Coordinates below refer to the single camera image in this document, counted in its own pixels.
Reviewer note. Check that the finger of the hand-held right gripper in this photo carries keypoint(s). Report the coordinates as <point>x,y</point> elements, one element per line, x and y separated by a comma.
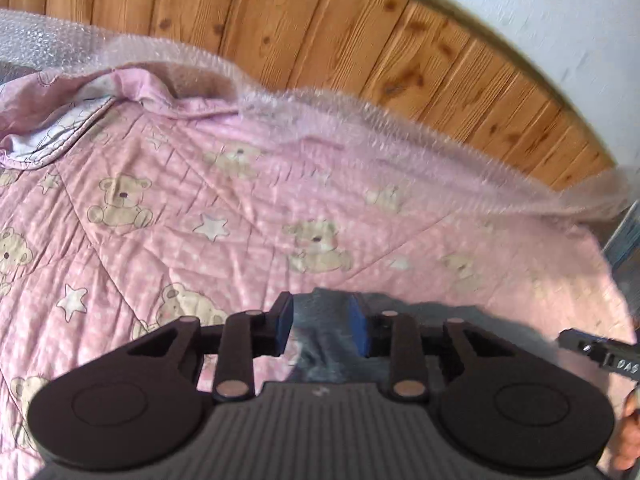
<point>575,341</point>

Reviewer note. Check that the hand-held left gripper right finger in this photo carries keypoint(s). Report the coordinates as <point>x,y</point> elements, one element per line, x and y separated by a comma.
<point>359,327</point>

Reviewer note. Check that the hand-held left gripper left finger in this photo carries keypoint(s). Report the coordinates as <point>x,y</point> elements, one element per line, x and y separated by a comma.
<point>286,322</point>

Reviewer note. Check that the grey fleece pants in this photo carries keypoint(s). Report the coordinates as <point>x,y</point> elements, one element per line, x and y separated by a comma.
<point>325,340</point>

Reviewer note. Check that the person's right hand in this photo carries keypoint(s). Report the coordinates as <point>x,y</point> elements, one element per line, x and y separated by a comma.
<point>629,430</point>

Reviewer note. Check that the blue metal bar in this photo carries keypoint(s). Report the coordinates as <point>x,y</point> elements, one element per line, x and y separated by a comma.
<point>625,245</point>

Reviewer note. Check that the pink teddy bear blanket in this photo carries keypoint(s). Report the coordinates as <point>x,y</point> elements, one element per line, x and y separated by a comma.
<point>200,185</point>

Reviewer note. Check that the clear bubble wrap sheet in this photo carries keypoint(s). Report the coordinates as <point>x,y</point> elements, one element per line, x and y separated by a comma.
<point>400,125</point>

